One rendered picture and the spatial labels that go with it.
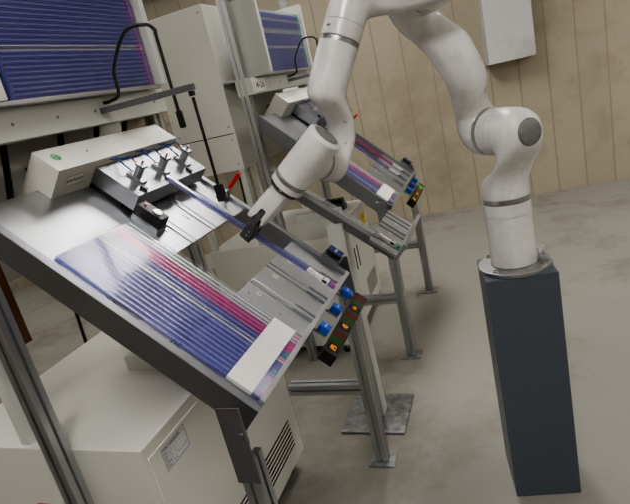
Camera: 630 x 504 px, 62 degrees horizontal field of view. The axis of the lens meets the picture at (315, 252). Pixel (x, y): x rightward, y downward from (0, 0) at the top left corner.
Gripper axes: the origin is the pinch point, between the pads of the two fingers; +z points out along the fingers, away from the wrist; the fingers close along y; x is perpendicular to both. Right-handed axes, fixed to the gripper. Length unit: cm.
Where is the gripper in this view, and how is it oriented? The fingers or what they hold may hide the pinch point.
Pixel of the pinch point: (250, 231)
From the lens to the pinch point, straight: 132.5
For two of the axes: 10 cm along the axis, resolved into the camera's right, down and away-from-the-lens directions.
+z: -5.9, 6.6, 4.6
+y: -3.1, 3.5, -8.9
